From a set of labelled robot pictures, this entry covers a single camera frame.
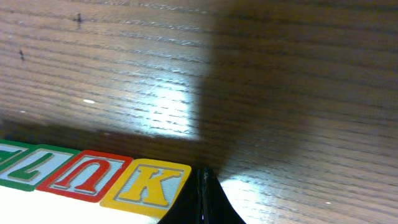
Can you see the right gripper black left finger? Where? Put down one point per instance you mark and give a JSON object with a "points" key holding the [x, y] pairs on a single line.
{"points": [[187, 206]]}

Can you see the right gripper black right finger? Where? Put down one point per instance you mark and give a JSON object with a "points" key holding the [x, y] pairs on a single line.
{"points": [[216, 208]]}

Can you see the number 3 wooden block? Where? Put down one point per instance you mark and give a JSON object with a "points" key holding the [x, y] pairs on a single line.
{"points": [[26, 175]]}

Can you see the letter B wooden block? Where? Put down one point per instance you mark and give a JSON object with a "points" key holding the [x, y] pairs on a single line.
{"points": [[147, 187]]}

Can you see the red U 8 wooden block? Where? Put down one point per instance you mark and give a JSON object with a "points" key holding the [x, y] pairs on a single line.
{"points": [[87, 177]]}

